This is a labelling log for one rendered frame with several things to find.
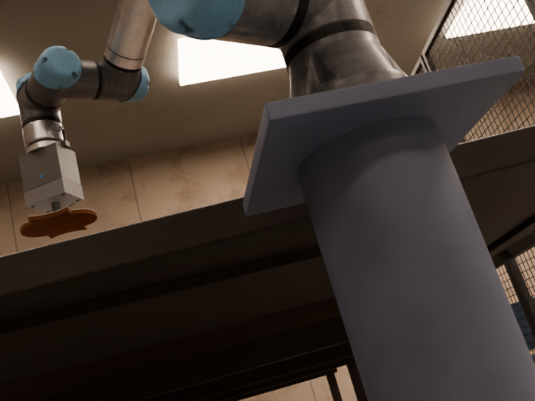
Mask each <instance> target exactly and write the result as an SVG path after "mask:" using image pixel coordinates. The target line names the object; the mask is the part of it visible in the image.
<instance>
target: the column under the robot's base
mask: <svg viewBox="0 0 535 401"><path fill-rule="evenodd" d="M524 71H525V68H524V66H523V64H522V62H521V59H520V57H519V56H510V57H506V58H501V59H497V60H489V61H484V62H480V63H476V64H468V65H464V66H458V67H454V68H446V69H442V70H438V71H434V72H425V73H421V74H416V75H412V76H404V77H400V78H396V79H391V80H383V81H379V82H374V83H370V84H362V85H358V86H353V87H348V88H341V89H337V90H332V91H325V92H319V93H315V94H311V95H303V96H299V97H295V98H290V99H282V100H277V101H273V102H269V103H265V104H264V111H263V114H262V119H261V122H260V128H259V133H258V136H257V140H256V147H255V151H254V154H253V159H252V165H251V169H250V173H249V176H248V183H247V187H246V190H245V194H244V201H243V207H244V213H245V215H246V216H251V215H255V214H259V213H262V212H269V211H273V210H276V209H280V208H286V207H291V206H294V205H298V204H304V203H306V205H307V209H308V212H309V215H310V219H311V222H312V224H313V227H314V232H315V235H316V237H317V240H318V245H319V247H320V250H321V253H322V257H323V260H324V263H325V265H326V270H327V273H328V275H329V278H330V282H331V286H332V288H333V291H334V295H335V298H336V301H337V304H338V308H339V310H340V314H341V316H342V320H343V323H344V326H345V329H346V333H347V336H348V338H349V342H350V346H351V348H352V351H353V356H354V359H355V361H356V364H357V369H358V371H359V374H360V377H361V382H362V384H363V387H364V389H365V393H366V397H367V400H368V401H535V364H534V362H533V358H532V357H531V354H530V352H529V349H528V347H527V344H526V343H525V339H524V337H523V335H522V332H521V329H520V327H519V324H518V323H517V319H516V317H515V315H514V312H513V310H512V307H511V305H510V302H509V299H508V298H507V296H506V292H505V290H504V288H503V285H502V282H501V280H500V278H499V276H498V272H497V270H496V268H495V266H494V263H493V260H492V258H491V256H490V253H489V251H488V248H487V246H486V243H485V241H484V239H483V237H482V233H481V231H480V229H479V226H478V223H477V221H476V219H475V217H474V213H473V212H472V209H471V206H470V204H469V201H468V199H467V196H466V194H465V192H464V189H463V187H462V184H461V182H460V180H459V176H458V174H457V172H456V170H455V167H454V164H453V162H452V160H451V157H450V154H449V153H450V152H451V151H452V150H453V149H454V148H455V147H456V146H457V145H458V144H459V142H460V141H461V140H462V139H463V138H464V137H465V136H466V135H467V134H468V133H469V131H470V130H471V129H472V128H473V127H474V126H475V125H476V124H477V123H478V121H479V120H480V119H481V118H482V117H483V116H484V115H485V114H486V113H487V112H488V111H489V109H491V108H492V106H494V105H495V104H496V102H497V101H498V100H499V99H500V98H501V97H502V96H503V95H504V94H505V92H506V91H507V90H508V89H509V88H510V87H511V86H512V85H513V84H514V82H515V81H516V80H517V79H518V78H519V77H520V76H521V75H522V74H523V72H524Z"/></svg>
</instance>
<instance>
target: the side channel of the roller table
mask: <svg viewBox="0 0 535 401"><path fill-rule="evenodd" d="M534 230H535V214H534V215H533V216H531V217H530V218H529V219H527V220H526V221H524V222H523V223H521V224H519V225H518V226H517V227H516V228H514V229H513V230H511V231H510V232H508V233H507V234H505V235H504V236H503V237H502V238H500V239H498V240H497V241H495V242H494V243H492V244H491V245H490V246H489V247H487V248H488V251H489V253H490V256H491V258H492V257H494V256H495V255H496V254H498V253H500V252H501V251H503V250H505V249H506V248H507V247H509V246H511V245H512V244H514V243H516V242H517V241H518V240H520V239H522V238H523V237H525V236H527V235H528V234H529V233H530V232H533V231H534Z"/></svg>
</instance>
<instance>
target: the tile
mask: <svg viewBox="0 0 535 401"><path fill-rule="evenodd" d="M28 219H29V221H28V222H25V223H24V224H23V225H22V226H21V227H20V232H21V234H22V235H23V236H26V237H42V236H48V237H50V238H51V239H52V238H54V237H56V236H59V235H62V234H65V233H69V232H75V231H81V230H87V225H89V224H92V223H93V222H95V221H96V220H97V215H96V211H94V210H92V209H88V208H79V209H73V210H71V209H70V208H69V207H68V206H67V207H65V208H63V209H60V210H58V211H55V212H50V213H46V214H43V215H37V216H28Z"/></svg>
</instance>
